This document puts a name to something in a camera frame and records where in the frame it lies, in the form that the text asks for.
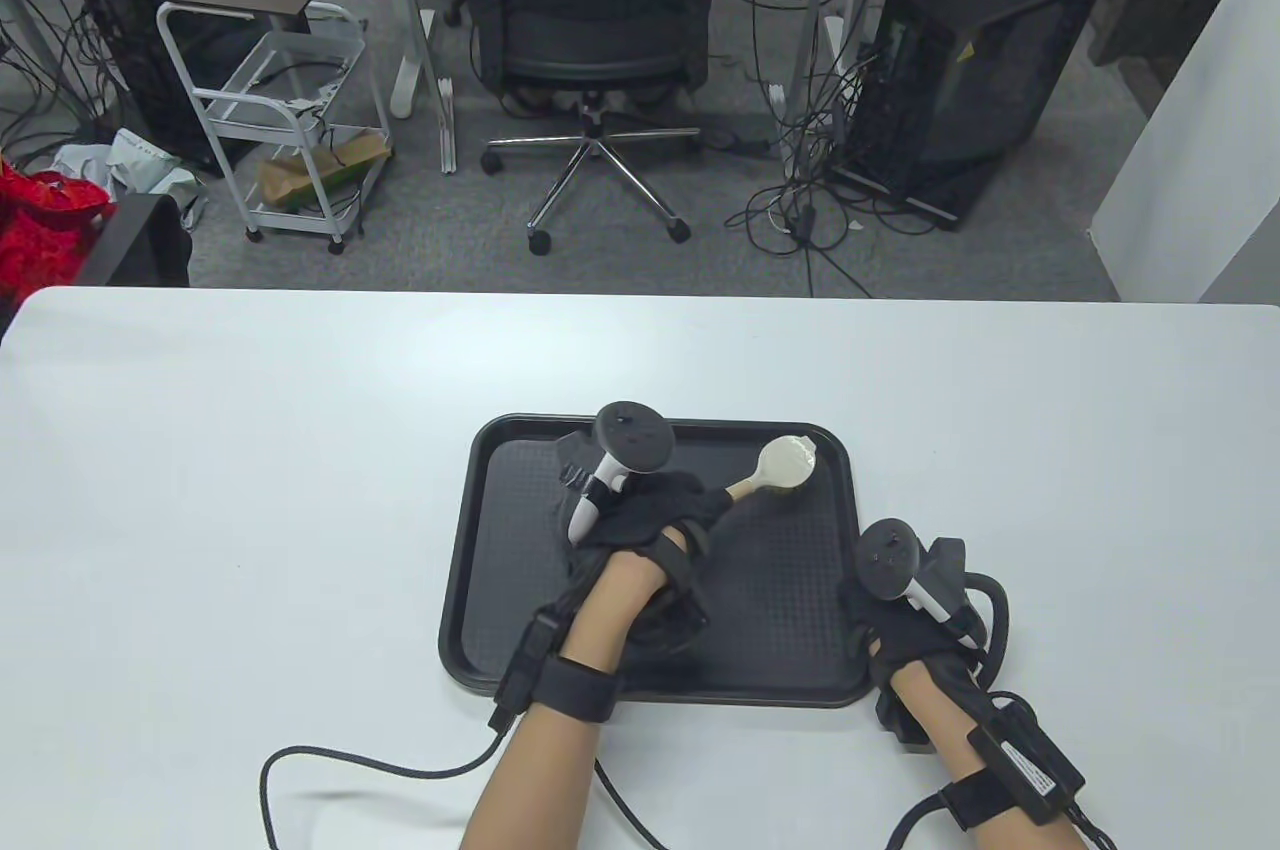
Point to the black labelled right wrist box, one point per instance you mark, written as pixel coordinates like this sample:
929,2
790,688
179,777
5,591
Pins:
1030,760

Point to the white power strip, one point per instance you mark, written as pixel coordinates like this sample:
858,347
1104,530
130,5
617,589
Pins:
315,98

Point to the person's left forearm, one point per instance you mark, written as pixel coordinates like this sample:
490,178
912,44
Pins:
600,610

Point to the red bag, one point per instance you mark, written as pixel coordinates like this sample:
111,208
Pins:
40,230

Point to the black computer tower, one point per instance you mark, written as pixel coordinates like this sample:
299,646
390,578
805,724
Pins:
110,0
990,80

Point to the person's right hand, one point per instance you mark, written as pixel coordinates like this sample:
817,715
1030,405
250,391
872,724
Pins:
900,635

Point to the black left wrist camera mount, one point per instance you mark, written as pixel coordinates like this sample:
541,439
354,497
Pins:
670,630

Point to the black left wrist sensor box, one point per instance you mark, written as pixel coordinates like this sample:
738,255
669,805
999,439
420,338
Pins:
525,665

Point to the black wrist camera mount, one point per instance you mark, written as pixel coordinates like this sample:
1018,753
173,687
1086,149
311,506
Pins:
900,720
670,630

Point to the person's left hand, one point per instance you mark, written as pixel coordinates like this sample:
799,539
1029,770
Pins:
655,510

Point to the brown cardboard packaging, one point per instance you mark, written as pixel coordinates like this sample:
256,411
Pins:
300,180

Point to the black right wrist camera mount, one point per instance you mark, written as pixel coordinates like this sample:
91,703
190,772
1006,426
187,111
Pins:
900,720

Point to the white and grey left controller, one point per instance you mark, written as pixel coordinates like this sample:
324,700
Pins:
635,435

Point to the grey plastic bags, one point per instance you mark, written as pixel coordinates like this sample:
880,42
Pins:
140,155

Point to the white metal utility cart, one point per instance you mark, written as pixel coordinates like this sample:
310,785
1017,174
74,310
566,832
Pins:
310,40

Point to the black mesh office chair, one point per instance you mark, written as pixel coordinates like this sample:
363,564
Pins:
590,20

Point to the white and grey right controller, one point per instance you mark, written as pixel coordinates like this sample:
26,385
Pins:
885,555

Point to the white desk foot bar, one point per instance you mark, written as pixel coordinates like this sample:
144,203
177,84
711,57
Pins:
447,125

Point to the black plastic tray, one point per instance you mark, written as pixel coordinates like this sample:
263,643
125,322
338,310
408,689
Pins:
790,610

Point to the black chair back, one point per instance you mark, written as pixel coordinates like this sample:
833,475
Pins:
130,240

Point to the white and grey controller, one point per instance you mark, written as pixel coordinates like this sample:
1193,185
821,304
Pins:
635,435
885,555

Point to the person's right forearm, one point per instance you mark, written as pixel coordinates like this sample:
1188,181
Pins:
935,720

